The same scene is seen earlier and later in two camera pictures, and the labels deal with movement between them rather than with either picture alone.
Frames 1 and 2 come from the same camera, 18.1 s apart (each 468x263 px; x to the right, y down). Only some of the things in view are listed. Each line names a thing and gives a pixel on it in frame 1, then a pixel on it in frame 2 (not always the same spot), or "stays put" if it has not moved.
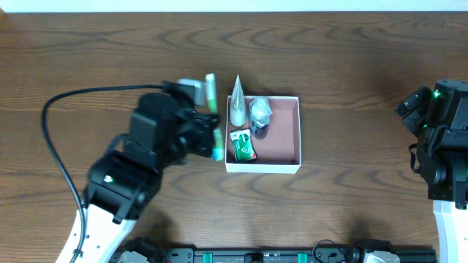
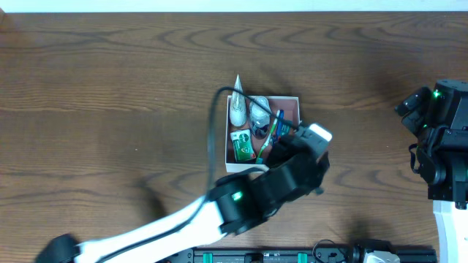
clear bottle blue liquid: [259, 115] stays put
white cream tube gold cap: [238, 108] stays put
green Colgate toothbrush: [218, 153] → [259, 158]
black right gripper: [409, 106] stays put
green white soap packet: [243, 147] stays put
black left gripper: [206, 132] → [305, 161]
